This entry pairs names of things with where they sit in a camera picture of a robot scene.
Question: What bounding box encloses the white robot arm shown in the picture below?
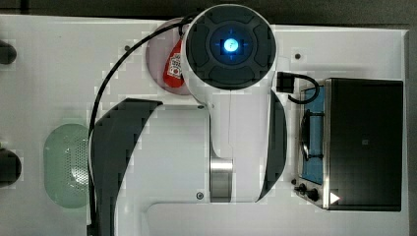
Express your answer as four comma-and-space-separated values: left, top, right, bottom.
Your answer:
89, 4, 286, 236

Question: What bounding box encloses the red ketchup bottle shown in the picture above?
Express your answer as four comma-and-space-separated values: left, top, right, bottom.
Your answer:
163, 39, 184, 88

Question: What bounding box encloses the grey round plate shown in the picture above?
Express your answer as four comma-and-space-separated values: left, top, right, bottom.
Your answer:
146, 28, 190, 95

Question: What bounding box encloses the black toaster oven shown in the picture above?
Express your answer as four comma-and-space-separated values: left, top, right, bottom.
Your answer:
292, 78, 403, 211

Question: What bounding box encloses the green perforated colander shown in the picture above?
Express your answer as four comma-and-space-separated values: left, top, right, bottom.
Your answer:
43, 124, 89, 208

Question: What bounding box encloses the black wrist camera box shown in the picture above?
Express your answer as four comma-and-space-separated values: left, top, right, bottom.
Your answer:
276, 72, 295, 93

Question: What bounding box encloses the black cylinder post lower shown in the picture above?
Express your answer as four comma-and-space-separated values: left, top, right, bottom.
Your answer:
0, 148, 22, 187

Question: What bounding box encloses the black cylinder post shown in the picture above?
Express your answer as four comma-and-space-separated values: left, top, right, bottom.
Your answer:
0, 40, 17, 65
0, 148, 22, 187

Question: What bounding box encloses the black cylinder post upper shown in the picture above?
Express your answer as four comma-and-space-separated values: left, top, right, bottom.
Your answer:
0, 40, 17, 65

